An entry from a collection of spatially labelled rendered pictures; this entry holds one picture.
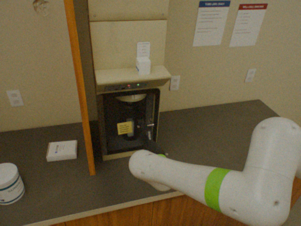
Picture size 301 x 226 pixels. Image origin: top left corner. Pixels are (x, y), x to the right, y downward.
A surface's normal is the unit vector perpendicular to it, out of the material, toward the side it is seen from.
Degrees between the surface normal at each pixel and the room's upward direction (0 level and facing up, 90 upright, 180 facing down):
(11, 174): 0
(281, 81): 90
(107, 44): 90
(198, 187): 67
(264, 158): 43
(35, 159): 0
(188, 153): 0
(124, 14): 90
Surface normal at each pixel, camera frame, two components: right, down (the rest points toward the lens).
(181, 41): 0.27, 0.58
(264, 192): -0.30, -0.52
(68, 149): 0.04, -0.81
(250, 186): -0.62, -0.57
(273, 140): -0.49, -0.39
